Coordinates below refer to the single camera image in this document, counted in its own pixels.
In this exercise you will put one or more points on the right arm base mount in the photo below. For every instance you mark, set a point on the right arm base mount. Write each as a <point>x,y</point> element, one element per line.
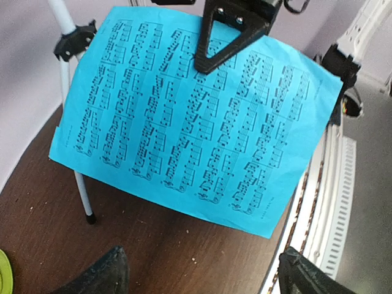
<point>348,102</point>

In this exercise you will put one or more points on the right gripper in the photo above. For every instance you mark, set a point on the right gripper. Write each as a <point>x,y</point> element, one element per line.
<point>245,21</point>

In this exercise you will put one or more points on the green saucer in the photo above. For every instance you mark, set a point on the green saucer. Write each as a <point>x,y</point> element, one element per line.
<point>6,274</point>

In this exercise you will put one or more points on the blue sheet music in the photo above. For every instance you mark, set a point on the blue sheet music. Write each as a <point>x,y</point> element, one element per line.
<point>229,147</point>

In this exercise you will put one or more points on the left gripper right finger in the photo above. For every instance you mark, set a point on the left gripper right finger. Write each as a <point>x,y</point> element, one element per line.
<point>296,274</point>

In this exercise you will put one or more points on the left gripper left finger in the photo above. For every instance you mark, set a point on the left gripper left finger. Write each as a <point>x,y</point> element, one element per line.
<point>110,274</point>

